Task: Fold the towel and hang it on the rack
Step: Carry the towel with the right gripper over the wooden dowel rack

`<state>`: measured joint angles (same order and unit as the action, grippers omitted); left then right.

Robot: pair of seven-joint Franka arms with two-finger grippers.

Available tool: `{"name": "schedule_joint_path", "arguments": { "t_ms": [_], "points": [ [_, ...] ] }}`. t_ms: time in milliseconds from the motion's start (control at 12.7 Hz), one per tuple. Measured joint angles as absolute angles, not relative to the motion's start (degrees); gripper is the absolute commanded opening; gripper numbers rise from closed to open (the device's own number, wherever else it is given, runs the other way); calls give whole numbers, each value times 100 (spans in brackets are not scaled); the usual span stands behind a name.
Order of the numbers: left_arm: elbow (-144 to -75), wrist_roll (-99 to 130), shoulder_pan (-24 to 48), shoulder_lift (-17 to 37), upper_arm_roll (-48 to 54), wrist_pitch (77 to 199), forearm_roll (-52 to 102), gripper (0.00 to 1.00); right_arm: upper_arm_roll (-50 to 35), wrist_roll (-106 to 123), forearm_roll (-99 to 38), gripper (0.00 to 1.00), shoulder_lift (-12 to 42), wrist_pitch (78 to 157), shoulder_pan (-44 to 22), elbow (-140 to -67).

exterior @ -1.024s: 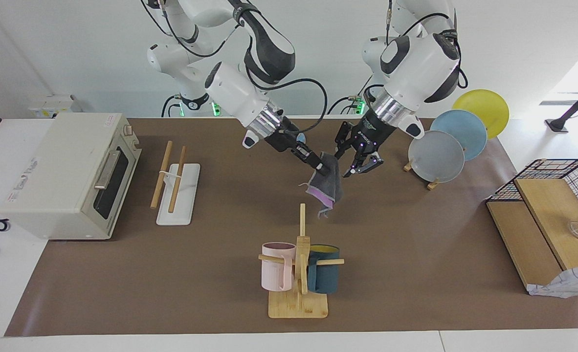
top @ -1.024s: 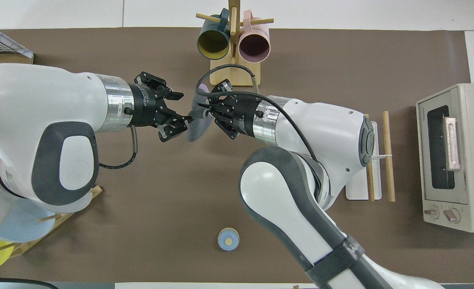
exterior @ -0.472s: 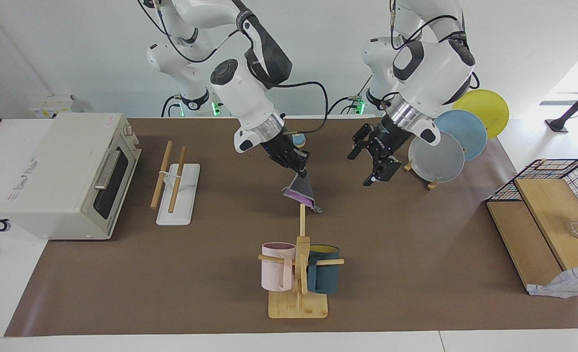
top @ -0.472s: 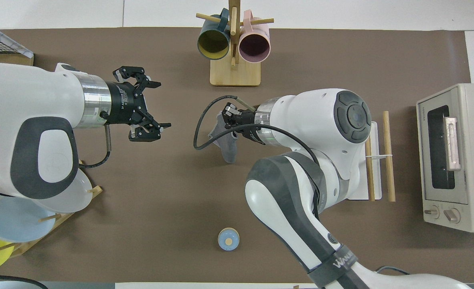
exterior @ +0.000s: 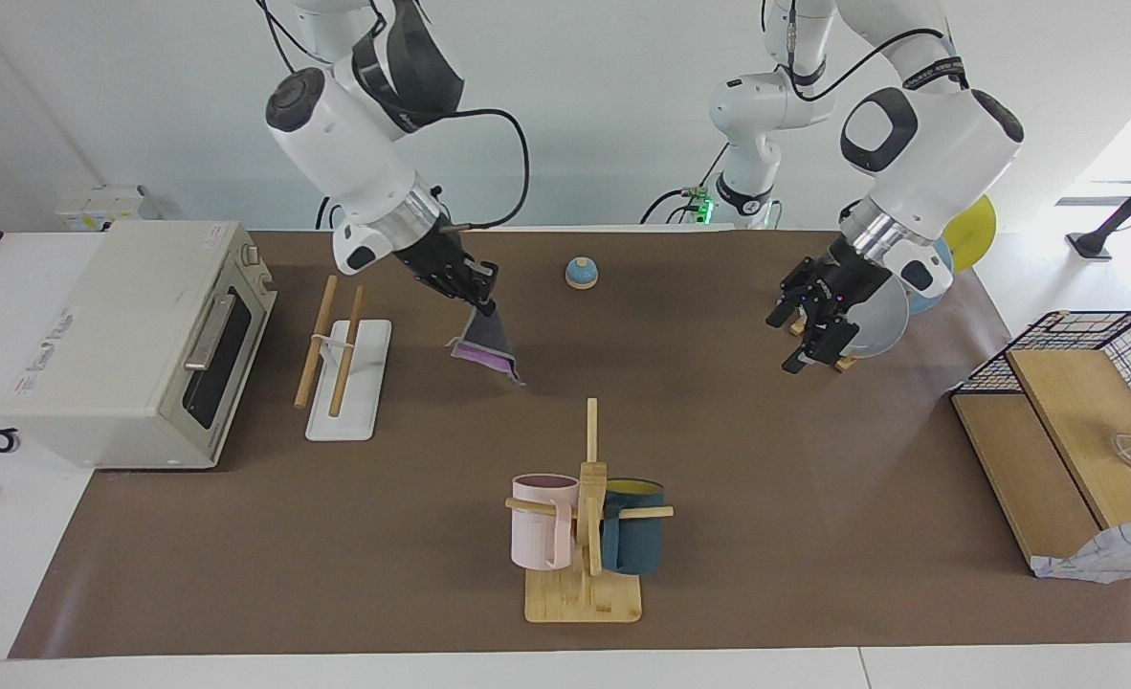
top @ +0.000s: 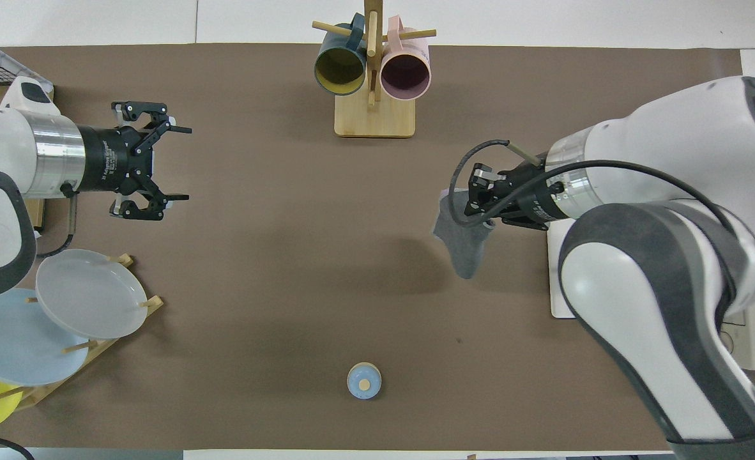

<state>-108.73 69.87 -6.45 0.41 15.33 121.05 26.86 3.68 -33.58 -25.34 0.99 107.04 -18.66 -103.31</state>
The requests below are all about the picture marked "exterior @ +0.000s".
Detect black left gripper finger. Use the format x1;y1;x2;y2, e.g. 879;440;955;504
784;311;858;373
766;256;820;328

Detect purple and grey towel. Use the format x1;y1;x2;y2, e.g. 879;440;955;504
449;306;525;386

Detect wooden plate rack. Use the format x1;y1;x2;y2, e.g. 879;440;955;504
790;321;859;374

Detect grey plate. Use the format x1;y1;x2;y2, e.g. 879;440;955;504
848;276;911;360

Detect light blue plate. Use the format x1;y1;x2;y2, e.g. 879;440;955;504
905;239;955;315

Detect yellow plate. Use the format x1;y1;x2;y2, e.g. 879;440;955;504
943;196;999;274

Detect white rectangular tray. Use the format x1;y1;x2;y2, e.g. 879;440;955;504
295;275;392;442

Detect brown table mat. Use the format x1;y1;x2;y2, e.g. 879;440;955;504
8;230;1131;659

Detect pink mug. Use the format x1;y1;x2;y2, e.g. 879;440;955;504
511;474;581;572

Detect black stand with pole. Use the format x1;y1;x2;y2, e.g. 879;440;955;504
1066;153;1131;261

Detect dark teal mug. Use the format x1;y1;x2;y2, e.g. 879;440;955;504
601;478;667;575

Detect wooden mug tree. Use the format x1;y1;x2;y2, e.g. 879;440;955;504
505;397;675;625

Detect white power boxes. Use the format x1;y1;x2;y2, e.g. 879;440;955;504
56;187;160;231

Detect beige toaster oven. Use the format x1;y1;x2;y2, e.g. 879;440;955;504
0;220;277;470

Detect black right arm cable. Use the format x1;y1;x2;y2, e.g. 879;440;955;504
403;105;531;233

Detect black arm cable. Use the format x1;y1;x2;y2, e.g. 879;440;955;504
403;105;531;233
771;0;968;101

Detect black base cable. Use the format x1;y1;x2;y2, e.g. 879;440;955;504
642;144;729;227

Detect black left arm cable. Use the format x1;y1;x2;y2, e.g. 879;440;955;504
771;0;968;101

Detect wire basket on board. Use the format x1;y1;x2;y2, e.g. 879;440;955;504
1030;397;1131;585

